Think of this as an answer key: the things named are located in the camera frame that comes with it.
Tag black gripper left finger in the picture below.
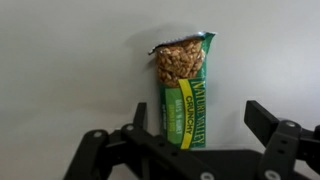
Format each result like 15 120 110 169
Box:
63 102 214 180

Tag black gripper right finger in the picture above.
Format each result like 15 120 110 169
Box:
244 100 320 180

